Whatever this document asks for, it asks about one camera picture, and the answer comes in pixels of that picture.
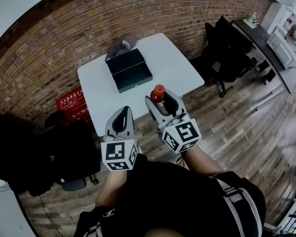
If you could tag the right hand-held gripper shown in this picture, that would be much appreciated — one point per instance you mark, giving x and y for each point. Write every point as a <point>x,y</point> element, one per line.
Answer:
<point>182,134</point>

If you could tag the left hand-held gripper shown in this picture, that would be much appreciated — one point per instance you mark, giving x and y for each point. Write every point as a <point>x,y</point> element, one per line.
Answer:
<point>113,152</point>

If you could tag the small red-capped bottle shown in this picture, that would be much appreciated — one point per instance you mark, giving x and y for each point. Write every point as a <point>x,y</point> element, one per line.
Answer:
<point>158,92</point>

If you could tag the black box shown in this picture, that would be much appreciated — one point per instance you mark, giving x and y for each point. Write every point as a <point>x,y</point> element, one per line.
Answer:
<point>130,75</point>

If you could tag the person's right forearm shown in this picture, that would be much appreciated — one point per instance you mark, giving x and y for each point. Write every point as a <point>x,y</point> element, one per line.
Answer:
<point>202,160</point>

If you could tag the person's left forearm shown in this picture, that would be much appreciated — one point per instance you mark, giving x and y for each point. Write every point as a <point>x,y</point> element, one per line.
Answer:
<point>112,186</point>

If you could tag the red fire equipment case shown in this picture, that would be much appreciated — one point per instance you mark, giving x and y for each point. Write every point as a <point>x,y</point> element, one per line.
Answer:
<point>72,105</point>

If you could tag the black chair with jacket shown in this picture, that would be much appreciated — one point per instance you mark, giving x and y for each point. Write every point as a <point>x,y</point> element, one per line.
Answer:
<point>51,154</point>

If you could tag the grey baseball cap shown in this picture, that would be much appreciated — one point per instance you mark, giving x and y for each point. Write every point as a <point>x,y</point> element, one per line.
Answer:
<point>121,47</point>

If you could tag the black office chair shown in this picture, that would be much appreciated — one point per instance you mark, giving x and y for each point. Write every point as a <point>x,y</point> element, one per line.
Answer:
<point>227,55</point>

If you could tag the person's black clothing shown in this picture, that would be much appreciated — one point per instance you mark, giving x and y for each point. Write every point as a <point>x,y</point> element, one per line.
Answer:
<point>177,196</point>

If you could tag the pair of dark shoes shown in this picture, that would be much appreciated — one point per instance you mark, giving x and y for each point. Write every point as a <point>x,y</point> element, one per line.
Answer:
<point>266,70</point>

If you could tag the black long desk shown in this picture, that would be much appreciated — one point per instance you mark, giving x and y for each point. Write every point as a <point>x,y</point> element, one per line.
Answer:
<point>261,43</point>

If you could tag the pale green cup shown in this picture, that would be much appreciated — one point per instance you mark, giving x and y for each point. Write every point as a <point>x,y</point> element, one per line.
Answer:
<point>251,20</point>

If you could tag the white cabinet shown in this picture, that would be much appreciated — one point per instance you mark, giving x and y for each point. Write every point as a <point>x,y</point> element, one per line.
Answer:
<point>280,47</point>

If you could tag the black metal rack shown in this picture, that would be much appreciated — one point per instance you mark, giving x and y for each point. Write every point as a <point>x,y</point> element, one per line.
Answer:
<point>294,216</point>

